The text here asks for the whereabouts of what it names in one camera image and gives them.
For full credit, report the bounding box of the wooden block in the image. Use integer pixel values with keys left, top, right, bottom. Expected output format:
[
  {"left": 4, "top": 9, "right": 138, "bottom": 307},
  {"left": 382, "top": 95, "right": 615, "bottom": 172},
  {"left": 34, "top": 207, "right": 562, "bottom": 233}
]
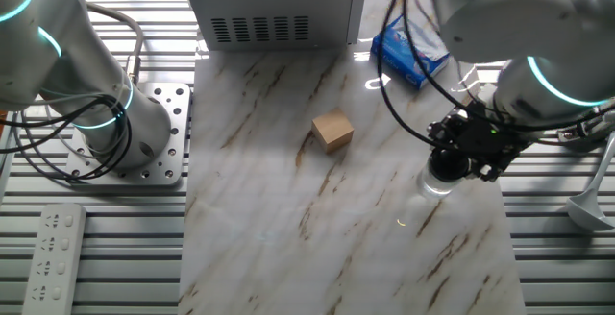
[{"left": 310, "top": 108, "right": 356, "bottom": 155}]

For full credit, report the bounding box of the white power strip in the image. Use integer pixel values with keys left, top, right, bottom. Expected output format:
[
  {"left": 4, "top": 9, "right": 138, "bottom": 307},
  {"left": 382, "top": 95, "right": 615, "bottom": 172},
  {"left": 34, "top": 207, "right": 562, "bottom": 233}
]
[{"left": 21, "top": 203, "right": 88, "bottom": 315}]

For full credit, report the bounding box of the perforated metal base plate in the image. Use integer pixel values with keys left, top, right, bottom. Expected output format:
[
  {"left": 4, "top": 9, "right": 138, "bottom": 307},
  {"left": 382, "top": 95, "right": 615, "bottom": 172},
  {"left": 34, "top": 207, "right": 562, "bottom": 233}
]
[{"left": 64, "top": 82, "right": 192, "bottom": 186}]

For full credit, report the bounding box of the grey base cable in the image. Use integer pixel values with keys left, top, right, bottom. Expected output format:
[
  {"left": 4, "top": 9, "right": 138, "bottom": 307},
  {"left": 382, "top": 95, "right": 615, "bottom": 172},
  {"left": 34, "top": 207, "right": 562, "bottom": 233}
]
[{"left": 86, "top": 2, "right": 146, "bottom": 88}]

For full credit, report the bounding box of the metal clamp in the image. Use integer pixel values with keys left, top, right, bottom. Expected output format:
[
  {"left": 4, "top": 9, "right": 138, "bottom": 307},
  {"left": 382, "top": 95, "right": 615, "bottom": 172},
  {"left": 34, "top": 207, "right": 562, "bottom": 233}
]
[{"left": 556, "top": 110, "right": 615, "bottom": 146}]

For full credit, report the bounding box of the black base cable bundle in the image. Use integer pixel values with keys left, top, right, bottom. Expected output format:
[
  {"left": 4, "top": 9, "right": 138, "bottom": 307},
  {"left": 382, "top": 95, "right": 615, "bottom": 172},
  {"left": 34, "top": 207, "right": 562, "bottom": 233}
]
[{"left": 0, "top": 93, "right": 135, "bottom": 182}]

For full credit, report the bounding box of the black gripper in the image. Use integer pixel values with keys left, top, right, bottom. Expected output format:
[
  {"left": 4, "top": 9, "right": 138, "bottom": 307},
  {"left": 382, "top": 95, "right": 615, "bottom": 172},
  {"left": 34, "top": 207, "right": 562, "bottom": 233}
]
[{"left": 427, "top": 101, "right": 523, "bottom": 182}]

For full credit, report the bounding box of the blue tissue pack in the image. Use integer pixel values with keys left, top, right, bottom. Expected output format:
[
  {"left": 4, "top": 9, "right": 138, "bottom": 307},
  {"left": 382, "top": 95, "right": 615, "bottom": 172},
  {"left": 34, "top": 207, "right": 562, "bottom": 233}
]
[{"left": 370, "top": 14, "right": 452, "bottom": 90}]

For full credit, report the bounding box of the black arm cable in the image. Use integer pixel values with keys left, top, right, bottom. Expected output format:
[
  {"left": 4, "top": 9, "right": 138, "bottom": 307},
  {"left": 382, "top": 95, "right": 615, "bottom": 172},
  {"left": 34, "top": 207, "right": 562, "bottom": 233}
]
[{"left": 376, "top": 0, "right": 615, "bottom": 151}]

